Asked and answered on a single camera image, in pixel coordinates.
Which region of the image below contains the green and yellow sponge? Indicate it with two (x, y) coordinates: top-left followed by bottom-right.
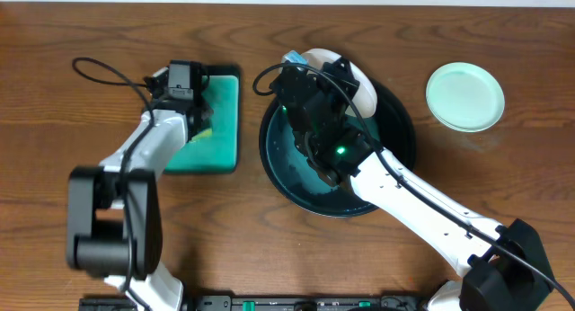
(190, 128), (213, 142)

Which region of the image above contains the white plate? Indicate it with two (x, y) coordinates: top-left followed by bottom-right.
(300, 49), (377, 119)

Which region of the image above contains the mint green plate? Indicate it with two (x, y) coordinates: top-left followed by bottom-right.
(429, 103), (504, 133)
(425, 62), (506, 110)

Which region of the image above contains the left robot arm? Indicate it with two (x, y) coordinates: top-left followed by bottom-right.
(66, 60), (211, 310)

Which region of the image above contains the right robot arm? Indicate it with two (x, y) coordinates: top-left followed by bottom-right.
(260, 52), (557, 310)

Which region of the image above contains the black round tray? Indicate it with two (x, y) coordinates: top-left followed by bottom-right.
(259, 81), (416, 218)

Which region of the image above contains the white rectangular water dish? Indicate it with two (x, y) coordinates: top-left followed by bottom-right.
(164, 76), (240, 174)

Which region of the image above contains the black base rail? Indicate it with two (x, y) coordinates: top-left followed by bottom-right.
(77, 296), (423, 311)

